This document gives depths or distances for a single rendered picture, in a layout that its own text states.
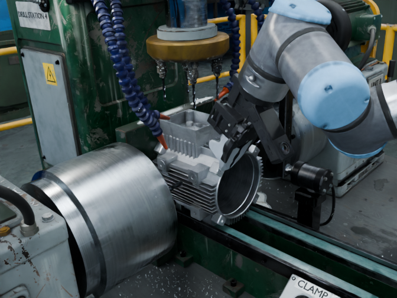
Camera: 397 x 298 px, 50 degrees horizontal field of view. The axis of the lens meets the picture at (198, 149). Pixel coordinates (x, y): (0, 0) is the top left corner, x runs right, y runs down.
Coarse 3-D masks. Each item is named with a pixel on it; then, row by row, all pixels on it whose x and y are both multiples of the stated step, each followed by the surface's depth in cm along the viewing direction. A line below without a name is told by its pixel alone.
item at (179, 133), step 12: (168, 120) 100; (180, 120) 105; (192, 120) 106; (204, 120) 103; (168, 132) 99; (180, 132) 96; (192, 132) 93; (204, 132) 95; (216, 132) 98; (168, 144) 101; (180, 144) 98; (192, 144) 94; (192, 156) 96
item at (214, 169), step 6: (156, 150) 100; (162, 150) 100; (252, 150) 96; (258, 150) 98; (216, 162) 90; (210, 168) 90; (216, 168) 89; (216, 174) 89; (216, 216) 94; (222, 216) 94; (216, 222) 93; (222, 222) 94
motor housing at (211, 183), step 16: (208, 144) 96; (176, 160) 98; (192, 160) 96; (208, 160) 93; (240, 160) 103; (256, 160) 98; (176, 176) 97; (208, 176) 92; (224, 176) 108; (240, 176) 105; (256, 176) 101; (176, 192) 98; (192, 192) 94; (208, 192) 90; (224, 192) 106; (240, 192) 104; (208, 208) 92; (224, 208) 101; (240, 208) 101
